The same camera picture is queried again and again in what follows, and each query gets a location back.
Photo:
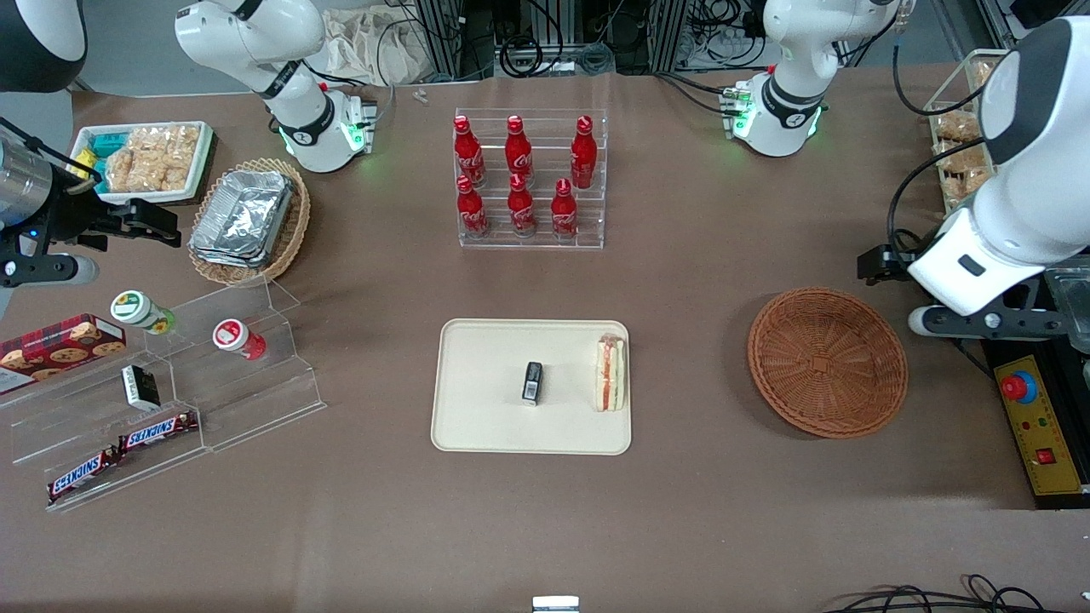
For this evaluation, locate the triangle sandwich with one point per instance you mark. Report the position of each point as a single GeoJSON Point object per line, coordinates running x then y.
{"type": "Point", "coordinates": [610, 375]}

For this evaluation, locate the silver black device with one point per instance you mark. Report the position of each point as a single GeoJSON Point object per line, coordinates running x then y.
{"type": "Point", "coordinates": [555, 605]}

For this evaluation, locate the round brown wicker basket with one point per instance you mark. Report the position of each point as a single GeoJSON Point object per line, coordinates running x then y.
{"type": "Point", "coordinates": [826, 366]}

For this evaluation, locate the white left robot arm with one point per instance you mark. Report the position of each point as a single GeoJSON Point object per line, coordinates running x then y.
{"type": "Point", "coordinates": [1039, 204]}

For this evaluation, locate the small black white box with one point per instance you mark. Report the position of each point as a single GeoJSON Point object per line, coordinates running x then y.
{"type": "Point", "coordinates": [140, 387]}

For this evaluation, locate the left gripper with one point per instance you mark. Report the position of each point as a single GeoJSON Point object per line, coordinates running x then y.
{"type": "Point", "coordinates": [886, 263]}

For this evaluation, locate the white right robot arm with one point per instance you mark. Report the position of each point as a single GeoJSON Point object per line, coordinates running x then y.
{"type": "Point", "coordinates": [255, 42]}

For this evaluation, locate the red cola bottle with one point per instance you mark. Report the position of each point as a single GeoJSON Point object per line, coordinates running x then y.
{"type": "Point", "coordinates": [518, 153]}
{"type": "Point", "coordinates": [564, 213]}
{"type": "Point", "coordinates": [521, 211]}
{"type": "Point", "coordinates": [471, 213]}
{"type": "Point", "coordinates": [583, 153]}
{"type": "Point", "coordinates": [468, 153]}

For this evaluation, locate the clear bag of fried snacks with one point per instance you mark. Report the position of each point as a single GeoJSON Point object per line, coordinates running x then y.
{"type": "Point", "coordinates": [988, 75]}
{"type": "Point", "coordinates": [958, 157]}
{"type": "Point", "coordinates": [955, 126]}
{"type": "Point", "coordinates": [966, 186]}

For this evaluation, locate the clear acrylic stepped stand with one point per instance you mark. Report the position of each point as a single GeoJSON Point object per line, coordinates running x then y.
{"type": "Point", "coordinates": [255, 400]}

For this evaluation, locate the silver foil tray in machine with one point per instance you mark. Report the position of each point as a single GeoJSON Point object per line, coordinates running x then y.
{"type": "Point", "coordinates": [1075, 306]}

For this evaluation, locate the yellow snack pack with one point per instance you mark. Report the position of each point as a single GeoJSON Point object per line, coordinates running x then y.
{"type": "Point", "coordinates": [83, 163]}

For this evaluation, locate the cream plastic serving tray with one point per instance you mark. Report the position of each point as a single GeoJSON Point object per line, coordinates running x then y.
{"type": "Point", "coordinates": [485, 409]}

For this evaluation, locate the black sealing machine yellow panel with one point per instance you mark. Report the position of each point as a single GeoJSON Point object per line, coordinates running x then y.
{"type": "Point", "coordinates": [1043, 443]}

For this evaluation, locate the right gripper silver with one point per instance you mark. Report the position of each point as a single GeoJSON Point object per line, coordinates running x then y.
{"type": "Point", "coordinates": [75, 219]}

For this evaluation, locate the oval light wicker basket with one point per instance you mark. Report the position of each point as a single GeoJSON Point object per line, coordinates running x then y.
{"type": "Point", "coordinates": [294, 213]}

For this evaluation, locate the teal snack pack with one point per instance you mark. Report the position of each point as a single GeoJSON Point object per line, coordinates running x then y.
{"type": "Point", "coordinates": [104, 145]}

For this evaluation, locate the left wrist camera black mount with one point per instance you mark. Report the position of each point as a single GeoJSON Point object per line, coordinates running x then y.
{"type": "Point", "coordinates": [1022, 322]}

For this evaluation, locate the white plastic bin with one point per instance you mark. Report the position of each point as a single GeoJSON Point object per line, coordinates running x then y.
{"type": "Point", "coordinates": [200, 170]}

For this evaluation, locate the beige cloth bag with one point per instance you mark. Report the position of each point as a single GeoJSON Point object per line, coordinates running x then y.
{"type": "Point", "coordinates": [366, 42]}

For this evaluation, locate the green cup sunflower lid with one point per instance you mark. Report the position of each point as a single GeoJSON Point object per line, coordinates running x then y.
{"type": "Point", "coordinates": [136, 311]}

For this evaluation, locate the stack of foil trays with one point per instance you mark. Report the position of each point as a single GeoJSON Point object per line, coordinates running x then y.
{"type": "Point", "coordinates": [243, 217]}

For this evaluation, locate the clear bag of rice crackers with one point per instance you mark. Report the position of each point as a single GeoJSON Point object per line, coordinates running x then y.
{"type": "Point", "coordinates": [128, 169]}
{"type": "Point", "coordinates": [174, 149]}

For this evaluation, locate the clear acrylic bottle rack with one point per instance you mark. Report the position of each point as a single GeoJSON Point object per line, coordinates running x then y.
{"type": "Point", "coordinates": [532, 243]}

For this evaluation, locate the red chocolate cookie box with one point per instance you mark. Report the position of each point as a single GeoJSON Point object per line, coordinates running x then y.
{"type": "Point", "coordinates": [60, 349]}

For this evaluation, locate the aluminium frame post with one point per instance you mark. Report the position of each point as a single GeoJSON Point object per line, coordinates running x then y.
{"type": "Point", "coordinates": [667, 34]}
{"type": "Point", "coordinates": [438, 38]}

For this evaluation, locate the Snickers chocolate bar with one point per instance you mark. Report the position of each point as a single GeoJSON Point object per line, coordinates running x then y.
{"type": "Point", "coordinates": [81, 475]}
{"type": "Point", "coordinates": [157, 432]}

